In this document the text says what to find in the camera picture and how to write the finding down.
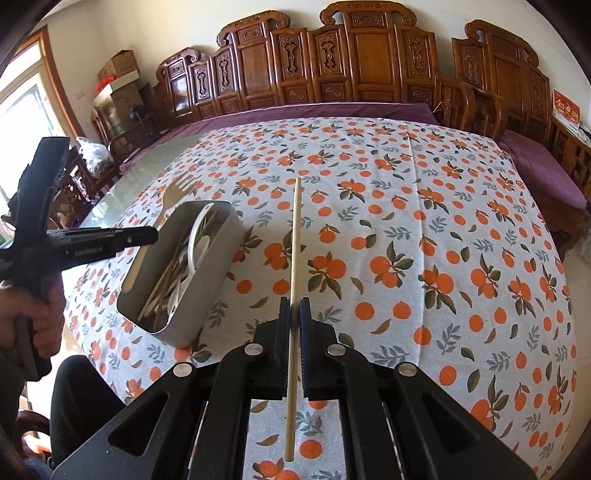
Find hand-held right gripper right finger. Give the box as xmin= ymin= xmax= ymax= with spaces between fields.
xmin=300 ymin=298 xmax=539 ymax=480

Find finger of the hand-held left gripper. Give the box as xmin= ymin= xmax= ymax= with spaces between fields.
xmin=99 ymin=225 xmax=159 ymax=254

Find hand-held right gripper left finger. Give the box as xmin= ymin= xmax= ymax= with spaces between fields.
xmin=51 ymin=298 xmax=291 ymax=480

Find white plastic spoon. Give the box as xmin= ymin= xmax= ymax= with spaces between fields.
xmin=164 ymin=265 xmax=197 ymax=324
xmin=186 ymin=203 xmax=217 ymax=278

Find brown wooden fork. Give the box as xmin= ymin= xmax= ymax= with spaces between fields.
xmin=154 ymin=174 xmax=198 ymax=232

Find grey metal tray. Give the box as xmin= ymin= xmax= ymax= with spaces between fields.
xmin=116 ymin=199 xmax=245 ymax=348

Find cream wooden chopstick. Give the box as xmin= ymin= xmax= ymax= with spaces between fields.
xmin=285 ymin=178 xmax=304 ymax=462

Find person's left hand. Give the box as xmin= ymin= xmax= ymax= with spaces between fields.
xmin=0 ymin=277 xmax=66 ymax=366

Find wooden chair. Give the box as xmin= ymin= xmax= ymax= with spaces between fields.
xmin=54 ymin=143 xmax=122 ymax=217

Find clear plastic bag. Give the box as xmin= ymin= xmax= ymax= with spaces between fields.
xmin=75 ymin=137 xmax=115 ymax=179

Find wooden side cabinet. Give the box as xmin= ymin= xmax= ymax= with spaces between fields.
xmin=91 ymin=83 xmax=158 ymax=160

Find brown cardboard box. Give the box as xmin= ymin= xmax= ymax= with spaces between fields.
xmin=110 ymin=83 xmax=142 ymax=118
xmin=97 ymin=49 xmax=140 ymax=82

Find person's black pants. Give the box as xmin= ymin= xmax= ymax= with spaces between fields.
xmin=47 ymin=354 xmax=129 ymax=468

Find orange print tablecloth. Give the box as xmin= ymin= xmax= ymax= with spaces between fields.
xmin=62 ymin=117 xmax=578 ymax=480

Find long purple seat cushion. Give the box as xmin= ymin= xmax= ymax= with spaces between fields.
xmin=119 ymin=102 xmax=440 ymax=168

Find long carved wooden sofa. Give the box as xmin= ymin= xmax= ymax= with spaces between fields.
xmin=151 ymin=1 xmax=477 ymax=136

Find short purple seat cushion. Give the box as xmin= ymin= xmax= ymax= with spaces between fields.
xmin=500 ymin=128 xmax=590 ymax=209

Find wooden side table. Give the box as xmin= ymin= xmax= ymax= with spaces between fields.
xmin=549 ymin=115 xmax=591 ymax=188

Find short carved wooden sofa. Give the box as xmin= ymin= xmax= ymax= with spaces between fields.
xmin=451 ymin=18 xmax=591 ymax=259

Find red card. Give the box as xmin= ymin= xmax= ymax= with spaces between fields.
xmin=552 ymin=88 xmax=583 ymax=126

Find wooden window frame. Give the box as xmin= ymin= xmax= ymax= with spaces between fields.
xmin=0 ymin=25 xmax=87 ymax=204

